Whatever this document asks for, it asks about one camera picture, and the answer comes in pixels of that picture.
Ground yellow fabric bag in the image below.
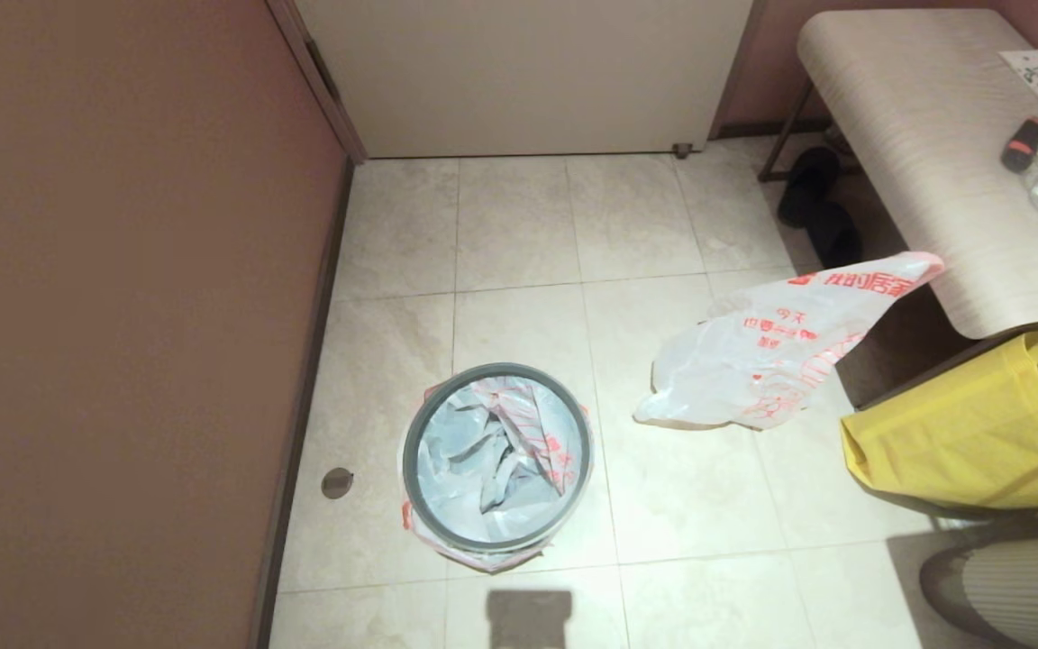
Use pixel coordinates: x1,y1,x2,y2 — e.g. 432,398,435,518
841,326,1038,509

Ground black and red marker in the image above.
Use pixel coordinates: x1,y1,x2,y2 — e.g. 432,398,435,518
1000,116,1038,175

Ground spare white red plastic bag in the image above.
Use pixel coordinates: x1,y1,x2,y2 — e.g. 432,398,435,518
633,251,946,431

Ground black slipper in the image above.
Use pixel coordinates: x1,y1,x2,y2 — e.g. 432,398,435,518
807,203,866,270
777,147,841,228

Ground light wood bench metal legs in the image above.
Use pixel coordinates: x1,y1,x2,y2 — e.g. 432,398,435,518
758,9,1038,341

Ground white and red plastic bag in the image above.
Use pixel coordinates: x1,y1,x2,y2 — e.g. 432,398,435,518
399,374,594,574

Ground grey bin rim ring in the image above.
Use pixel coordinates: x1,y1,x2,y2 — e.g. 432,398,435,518
401,361,595,553

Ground pale door panel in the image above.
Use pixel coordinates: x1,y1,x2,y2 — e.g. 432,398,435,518
294,0,754,159

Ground brown door frame post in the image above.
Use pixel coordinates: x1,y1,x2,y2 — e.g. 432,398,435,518
708,0,765,141
267,0,368,165

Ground grey ribbed round stool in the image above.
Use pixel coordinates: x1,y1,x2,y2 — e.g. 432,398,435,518
920,534,1038,649

